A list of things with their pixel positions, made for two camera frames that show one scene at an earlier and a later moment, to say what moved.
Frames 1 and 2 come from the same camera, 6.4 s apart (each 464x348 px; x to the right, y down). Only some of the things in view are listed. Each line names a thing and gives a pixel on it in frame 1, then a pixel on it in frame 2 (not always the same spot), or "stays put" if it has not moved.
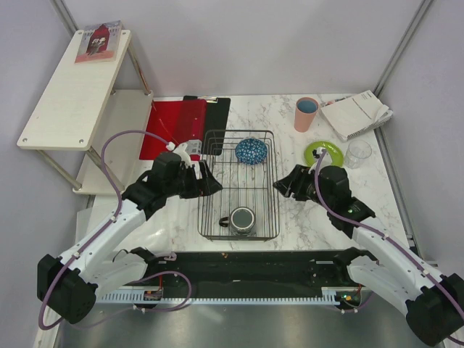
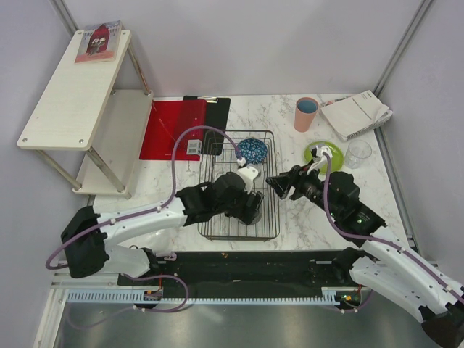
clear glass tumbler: [357, 149] stays put
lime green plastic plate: [336, 154] stays put
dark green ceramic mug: [242, 220] → [257, 218]
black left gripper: [209, 185] → [245, 212]
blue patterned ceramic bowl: [251, 151] stays put
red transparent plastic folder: [176, 122] stays put
